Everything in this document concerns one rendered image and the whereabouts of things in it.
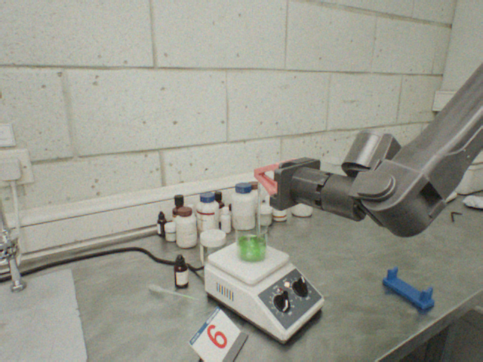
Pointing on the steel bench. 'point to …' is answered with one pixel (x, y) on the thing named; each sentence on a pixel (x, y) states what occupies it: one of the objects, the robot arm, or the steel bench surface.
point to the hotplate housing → (240, 288)
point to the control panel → (299, 305)
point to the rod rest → (424, 299)
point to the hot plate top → (247, 274)
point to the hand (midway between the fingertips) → (259, 173)
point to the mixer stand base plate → (41, 321)
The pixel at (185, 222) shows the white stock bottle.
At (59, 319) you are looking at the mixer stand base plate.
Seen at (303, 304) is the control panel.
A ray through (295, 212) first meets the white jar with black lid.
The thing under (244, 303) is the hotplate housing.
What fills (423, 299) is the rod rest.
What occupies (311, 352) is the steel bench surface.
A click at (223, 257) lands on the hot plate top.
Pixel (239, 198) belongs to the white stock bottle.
